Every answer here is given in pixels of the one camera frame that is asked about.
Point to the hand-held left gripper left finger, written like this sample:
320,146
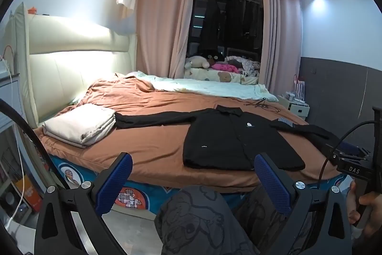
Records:
115,183

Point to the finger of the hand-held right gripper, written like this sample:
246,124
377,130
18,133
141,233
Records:
346,155

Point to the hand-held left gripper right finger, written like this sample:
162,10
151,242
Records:
273,183

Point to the black long-sleeve shirt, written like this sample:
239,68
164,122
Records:
238,141

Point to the black clothes hanger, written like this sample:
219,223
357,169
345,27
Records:
262,104

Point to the dark hanging clothes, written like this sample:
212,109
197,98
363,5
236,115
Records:
244,19

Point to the person's right hand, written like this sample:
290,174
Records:
373,219

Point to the cartoon print bed skirt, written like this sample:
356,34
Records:
140,195

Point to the brown bed sheet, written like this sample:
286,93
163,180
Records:
149,135

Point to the folded beige cloth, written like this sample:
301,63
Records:
80,126

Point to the white nightstand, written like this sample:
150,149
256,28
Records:
295,107

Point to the orange box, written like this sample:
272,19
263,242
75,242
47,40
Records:
31,192

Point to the person's grey printed pants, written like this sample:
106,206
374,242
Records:
194,222

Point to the light blue blanket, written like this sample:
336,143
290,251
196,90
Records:
209,89

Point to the bear print cushion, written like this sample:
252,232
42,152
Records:
220,75

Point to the pink cloth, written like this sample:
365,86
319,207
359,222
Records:
225,67

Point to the cream padded headboard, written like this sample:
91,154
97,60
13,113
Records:
74,63

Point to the pink curtain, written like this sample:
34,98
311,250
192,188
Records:
164,25
282,40

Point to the grey bedside cabinet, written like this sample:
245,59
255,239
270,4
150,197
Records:
10,99

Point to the black plush toy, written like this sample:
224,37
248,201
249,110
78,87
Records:
213,57

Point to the beige plush toy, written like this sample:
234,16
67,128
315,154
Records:
197,62

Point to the dark hanging coat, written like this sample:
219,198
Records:
212,22

